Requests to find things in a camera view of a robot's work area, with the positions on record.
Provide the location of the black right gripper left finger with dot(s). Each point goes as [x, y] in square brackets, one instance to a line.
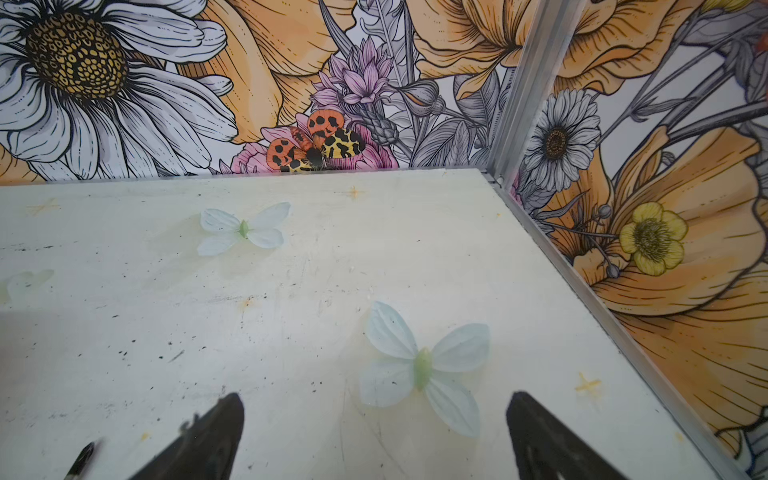
[205, 448]

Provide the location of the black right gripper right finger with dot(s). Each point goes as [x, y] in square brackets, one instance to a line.
[545, 448]

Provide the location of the red black screwdriver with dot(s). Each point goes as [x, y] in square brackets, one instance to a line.
[82, 462]

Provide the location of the aluminium corner post right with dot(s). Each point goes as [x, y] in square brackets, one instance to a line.
[554, 25]

